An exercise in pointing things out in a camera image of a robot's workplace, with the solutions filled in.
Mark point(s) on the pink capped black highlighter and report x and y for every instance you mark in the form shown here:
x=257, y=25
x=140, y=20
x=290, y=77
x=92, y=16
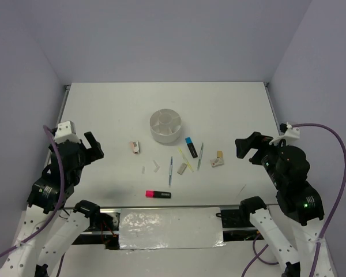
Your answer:
x=157, y=194

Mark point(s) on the green clear pen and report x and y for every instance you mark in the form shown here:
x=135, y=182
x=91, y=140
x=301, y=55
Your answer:
x=200, y=156

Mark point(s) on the white round compartment organizer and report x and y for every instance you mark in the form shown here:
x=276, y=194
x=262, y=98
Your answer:
x=165, y=126

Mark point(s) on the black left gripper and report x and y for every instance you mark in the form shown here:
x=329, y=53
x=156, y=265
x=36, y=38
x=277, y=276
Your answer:
x=93, y=153

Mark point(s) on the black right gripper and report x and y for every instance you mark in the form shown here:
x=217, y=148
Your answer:
x=256, y=139

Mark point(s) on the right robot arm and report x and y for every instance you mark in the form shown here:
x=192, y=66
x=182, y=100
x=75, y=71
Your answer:
x=302, y=206

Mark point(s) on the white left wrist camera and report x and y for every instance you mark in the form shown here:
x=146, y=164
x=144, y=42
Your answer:
x=66, y=132

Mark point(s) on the silver foil taped panel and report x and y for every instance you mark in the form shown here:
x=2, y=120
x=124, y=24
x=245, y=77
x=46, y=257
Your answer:
x=174, y=228

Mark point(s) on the yellow clear pen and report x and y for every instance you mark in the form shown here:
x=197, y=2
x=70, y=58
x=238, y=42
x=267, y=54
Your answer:
x=185, y=159

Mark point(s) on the blue clear pen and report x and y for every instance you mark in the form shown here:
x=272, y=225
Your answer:
x=170, y=172

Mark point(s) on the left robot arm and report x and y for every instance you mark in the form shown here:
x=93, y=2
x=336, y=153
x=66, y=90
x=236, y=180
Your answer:
x=36, y=252

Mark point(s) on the grey eraser block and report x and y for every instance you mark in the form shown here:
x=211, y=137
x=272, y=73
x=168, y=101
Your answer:
x=182, y=168

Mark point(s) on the blue capped black highlighter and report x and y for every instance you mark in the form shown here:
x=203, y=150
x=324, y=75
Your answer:
x=191, y=147

